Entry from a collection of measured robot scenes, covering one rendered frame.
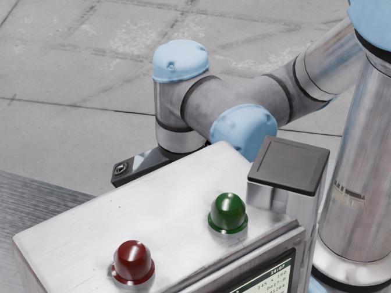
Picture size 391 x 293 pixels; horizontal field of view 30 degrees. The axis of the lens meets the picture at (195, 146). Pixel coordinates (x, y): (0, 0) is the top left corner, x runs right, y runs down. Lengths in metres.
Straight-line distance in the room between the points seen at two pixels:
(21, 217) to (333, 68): 0.71
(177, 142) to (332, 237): 0.31
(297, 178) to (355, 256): 0.35
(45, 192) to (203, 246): 0.99
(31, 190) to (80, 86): 1.68
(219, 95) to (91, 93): 2.14
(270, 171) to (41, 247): 0.15
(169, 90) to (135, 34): 2.43
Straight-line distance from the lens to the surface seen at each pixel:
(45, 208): 1.40
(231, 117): 0.90
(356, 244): 0.80
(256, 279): 0.47
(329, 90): 0.94
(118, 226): 0.47
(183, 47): 0.98
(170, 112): 0.99
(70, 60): 3.26
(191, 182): 0.50
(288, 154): 0.49
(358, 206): 0.76
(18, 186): 1.46
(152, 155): 1.10
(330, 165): 1.48
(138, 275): 0.43
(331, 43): 0.90
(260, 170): 0.47
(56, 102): 3.02
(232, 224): 0.46
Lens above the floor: 1.82
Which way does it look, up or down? 41 degrees down
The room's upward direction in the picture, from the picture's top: straight up
